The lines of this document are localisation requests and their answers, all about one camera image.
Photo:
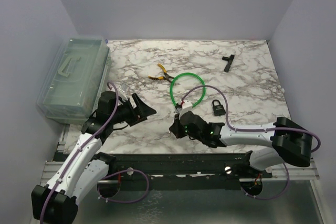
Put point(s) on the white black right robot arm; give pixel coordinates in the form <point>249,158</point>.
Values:
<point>282,142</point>

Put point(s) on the clear plastic storage box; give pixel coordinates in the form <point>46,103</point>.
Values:
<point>74,79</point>

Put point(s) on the black padlock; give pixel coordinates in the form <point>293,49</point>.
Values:
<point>218,108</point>

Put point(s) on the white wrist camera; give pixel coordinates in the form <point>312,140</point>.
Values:
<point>123,92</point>
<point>184,106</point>

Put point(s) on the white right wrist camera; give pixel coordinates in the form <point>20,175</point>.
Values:
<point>184,106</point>

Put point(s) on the yellow handled pliers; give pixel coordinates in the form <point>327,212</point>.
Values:
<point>165,75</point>

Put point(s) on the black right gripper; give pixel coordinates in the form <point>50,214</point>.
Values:
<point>176,127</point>

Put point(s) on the aluminium rail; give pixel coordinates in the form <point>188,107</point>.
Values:
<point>277,172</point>

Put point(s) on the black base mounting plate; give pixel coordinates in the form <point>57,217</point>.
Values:
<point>185,171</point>

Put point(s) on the black T-shaped tool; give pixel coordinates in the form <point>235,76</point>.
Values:
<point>229,61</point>

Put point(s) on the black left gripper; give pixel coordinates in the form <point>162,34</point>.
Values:
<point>139,113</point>

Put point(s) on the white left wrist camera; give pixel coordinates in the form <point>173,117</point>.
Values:
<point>123,92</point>

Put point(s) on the green cable lock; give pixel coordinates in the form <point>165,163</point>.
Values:
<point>182,75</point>

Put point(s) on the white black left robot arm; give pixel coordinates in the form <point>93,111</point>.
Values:
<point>58,201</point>

